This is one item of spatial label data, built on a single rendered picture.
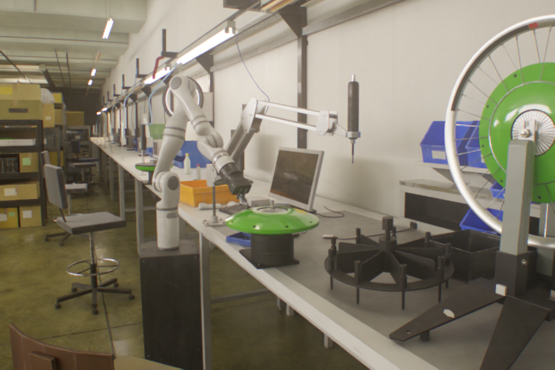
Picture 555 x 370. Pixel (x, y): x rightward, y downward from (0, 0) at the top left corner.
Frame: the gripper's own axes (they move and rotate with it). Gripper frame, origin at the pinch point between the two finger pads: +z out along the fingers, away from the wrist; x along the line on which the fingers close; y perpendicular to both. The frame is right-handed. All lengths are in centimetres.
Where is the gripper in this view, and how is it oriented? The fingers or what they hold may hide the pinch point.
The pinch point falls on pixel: (248, 207)
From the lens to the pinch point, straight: 154.2
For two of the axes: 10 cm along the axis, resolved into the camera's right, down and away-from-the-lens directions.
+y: 3.6, -7.8, -5.2
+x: 7.8, -0.5, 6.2
